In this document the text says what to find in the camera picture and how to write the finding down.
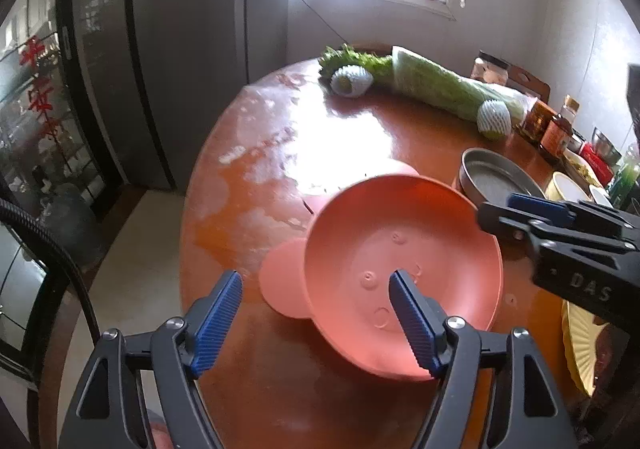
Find white bowl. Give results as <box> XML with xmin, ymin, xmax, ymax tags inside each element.
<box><xmin>544</xmin><ymin>172</ymin><xmax>590</xmax><ymax>202</ymax></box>

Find yellow scalloped plate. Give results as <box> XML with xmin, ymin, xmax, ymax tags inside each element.
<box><xmin>562</xmin><ymin>301</ymin><xmax>612</xmax><ymax>397</ymax></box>

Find grey metal plate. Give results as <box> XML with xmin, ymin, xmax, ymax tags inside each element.
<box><xmin>458</xmin><ymin>148</ymin><xmax>544</xmax><ymax>206</ymax></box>

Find pink bear-ear plate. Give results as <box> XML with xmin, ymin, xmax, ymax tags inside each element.
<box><xmin>258</xmin><ymin>172</ymin><xmax>506</xmax><ymax>382</ymax></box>

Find dish with food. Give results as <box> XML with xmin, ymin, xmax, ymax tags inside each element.
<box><xmin>562</xmin><ymin>150</ymin><xmax>602</xmax><ymax>192</ymax></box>

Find red tissue box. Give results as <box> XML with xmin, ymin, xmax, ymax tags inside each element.
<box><xmin>580</xmin><ymin>142</ymin><xmax>613</xmax><ymax>187</ymax></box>

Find orange-cap sauce bottle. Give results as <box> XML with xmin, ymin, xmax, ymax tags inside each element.
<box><xmin>539</xmin><ymin>94</ymin><xmax>579</xmax><ymax>165</ymax></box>

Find green drink bottle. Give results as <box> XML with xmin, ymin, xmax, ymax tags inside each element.
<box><xmin>608</xmin><ymin>142</ymin><xmax>639</xmax><ymax>209</ymax></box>

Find steel mixing bowl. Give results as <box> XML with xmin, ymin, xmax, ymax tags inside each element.
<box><xmin>591</xmin><ymin>127</ymin><xmax>622</xmax><ymax>167</ymax></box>

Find brown sauce jar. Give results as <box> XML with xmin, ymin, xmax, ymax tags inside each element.
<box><xmin>518</xmin><ymin>100</ymin><xmax>556</xmax><ymax>146</ymax></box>

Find long green cabbage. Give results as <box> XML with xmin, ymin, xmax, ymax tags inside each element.
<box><xmin>392</xmin><ymin>46</ymin><xmax>526</xmax><ymax>125</ymax></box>

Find green leaf lettuce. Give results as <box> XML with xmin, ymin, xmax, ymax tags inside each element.
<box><xmin>318</xmin><ymin>45</ymin><xmax>394</xmax><ymax>87</ymax></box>

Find fruit in white foam net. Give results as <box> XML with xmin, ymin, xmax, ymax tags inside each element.
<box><xmin>330</xmin><ymin>65</ymin><xmax>373</xmax><ymax>98</ymax></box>

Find glass cabinet red characters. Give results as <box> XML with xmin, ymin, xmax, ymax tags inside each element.
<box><xmin>1</xmin><ymin>0</ymin><xmax>114</xmax><ymax>383</ymax></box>

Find grey refrigerator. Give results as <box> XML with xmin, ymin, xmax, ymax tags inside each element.
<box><xmin>55</xmin><ymin>0</ymin><xmax>291</xmax><ymax>192</ymax></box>

